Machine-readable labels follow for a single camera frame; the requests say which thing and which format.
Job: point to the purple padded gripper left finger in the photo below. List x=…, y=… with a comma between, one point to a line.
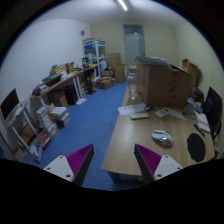
x=74, y=166

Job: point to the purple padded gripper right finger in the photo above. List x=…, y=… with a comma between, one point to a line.
x=154, y=166

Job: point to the silver computer mouse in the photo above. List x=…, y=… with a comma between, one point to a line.
x=163, y=137

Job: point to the white remote control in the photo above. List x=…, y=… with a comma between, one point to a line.
x=136, y=116

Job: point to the white calculator device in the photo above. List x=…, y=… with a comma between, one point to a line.
x=162, y=112

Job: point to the stack of books on floor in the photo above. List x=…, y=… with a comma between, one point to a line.
x=60, y=116

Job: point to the black pen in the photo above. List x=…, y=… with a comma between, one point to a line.
x=197, y=127

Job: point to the white paper sheet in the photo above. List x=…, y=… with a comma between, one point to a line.
x=130, y=109

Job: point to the white leaning shelf rack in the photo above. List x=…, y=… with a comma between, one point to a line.
x=23, y=128

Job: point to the large cardboard box on table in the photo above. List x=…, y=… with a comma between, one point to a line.
x=163, y=86

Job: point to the black office chair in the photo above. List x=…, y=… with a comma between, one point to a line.
x=212, y=108

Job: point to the black printer on desk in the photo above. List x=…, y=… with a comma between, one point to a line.
x=51, y=80

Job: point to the black computer monitor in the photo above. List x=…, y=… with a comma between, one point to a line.
x=9, y=103

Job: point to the open cardboard box on floor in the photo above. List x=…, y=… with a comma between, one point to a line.
x=106, y=83

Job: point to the stacked cardboard boxes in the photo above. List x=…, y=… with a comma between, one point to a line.
x=114, y=62

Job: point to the white display cabinet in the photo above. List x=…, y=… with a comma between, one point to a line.
x=95, y=49

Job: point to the grey door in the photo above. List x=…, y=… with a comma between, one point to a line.
x=134, y=42

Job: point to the ceiling tube light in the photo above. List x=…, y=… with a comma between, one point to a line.
x=123, y=5

